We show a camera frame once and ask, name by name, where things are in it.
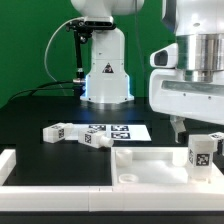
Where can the white U-shaped fence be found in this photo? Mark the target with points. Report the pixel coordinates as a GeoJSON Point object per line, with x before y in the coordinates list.
{"type": "Point", "coordinates": [95, 198]}

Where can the white sheet with markers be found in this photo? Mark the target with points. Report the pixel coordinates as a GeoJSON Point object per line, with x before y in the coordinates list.
{"type": "Point", "coordinates": [122, 132]}

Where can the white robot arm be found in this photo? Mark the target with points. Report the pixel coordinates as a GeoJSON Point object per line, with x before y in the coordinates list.
{"type": "Point", "coordinates": [187, 80]}

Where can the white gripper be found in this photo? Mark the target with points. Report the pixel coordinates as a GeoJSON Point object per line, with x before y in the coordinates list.
{"type": "Point", "coordinates": [170, 94]}

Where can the black camera on stand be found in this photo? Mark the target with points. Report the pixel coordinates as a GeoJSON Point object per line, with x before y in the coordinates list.
{"type": "Point", "coordinates": [82, 28]}

